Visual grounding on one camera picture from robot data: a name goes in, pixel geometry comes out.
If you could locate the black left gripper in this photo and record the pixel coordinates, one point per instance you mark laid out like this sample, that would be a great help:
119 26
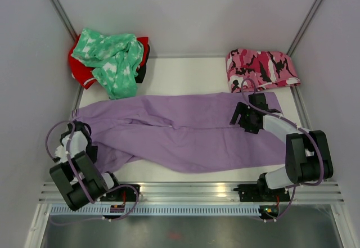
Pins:
94 151

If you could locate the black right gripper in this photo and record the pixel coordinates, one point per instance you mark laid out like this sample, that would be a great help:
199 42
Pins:
242 109

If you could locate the pink camouflage trousers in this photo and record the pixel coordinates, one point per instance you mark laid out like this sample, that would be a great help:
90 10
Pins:
259 70

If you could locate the purple trousers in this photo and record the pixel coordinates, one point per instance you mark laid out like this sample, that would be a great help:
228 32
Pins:
187 134

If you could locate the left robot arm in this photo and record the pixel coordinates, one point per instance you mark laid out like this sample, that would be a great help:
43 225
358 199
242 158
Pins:
75 173

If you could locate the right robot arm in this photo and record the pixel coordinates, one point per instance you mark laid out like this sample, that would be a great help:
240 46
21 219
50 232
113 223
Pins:
307 156

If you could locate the red garment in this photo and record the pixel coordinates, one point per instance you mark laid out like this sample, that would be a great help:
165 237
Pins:
83 74

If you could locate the black garment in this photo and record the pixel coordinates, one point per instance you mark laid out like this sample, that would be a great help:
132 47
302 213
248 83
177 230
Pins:
143 66

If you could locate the green tie-dye garment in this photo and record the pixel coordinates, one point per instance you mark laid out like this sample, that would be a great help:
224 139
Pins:
114 60

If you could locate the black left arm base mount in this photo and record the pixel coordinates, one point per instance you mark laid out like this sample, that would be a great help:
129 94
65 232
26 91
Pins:
125 194

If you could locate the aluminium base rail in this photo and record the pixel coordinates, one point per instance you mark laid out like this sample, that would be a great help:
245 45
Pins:
222 193

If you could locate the white slotted cable duct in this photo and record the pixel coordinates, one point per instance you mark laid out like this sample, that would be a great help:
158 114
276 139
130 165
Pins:
161 210

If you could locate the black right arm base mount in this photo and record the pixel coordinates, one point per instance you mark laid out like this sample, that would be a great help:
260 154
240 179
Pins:
253 193

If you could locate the aluminium frame post right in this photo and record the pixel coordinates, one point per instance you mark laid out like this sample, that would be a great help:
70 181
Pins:
304 26

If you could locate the aluminium frame post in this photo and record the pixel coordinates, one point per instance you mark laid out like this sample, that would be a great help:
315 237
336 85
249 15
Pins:
64 18
304 26

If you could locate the aluminium frame post left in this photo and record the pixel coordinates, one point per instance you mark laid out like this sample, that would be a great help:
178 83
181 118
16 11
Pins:
64 18

